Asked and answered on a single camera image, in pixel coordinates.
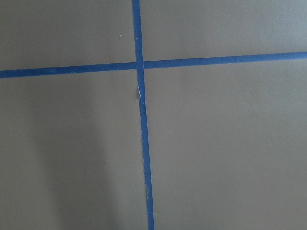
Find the long blue tape strip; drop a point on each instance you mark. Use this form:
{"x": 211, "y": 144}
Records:
{"x": 143, "y": 112}

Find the crossing blue tape strip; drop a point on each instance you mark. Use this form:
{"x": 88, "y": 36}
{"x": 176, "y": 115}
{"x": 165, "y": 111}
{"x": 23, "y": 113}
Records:
{"x": 151, "y": 64}

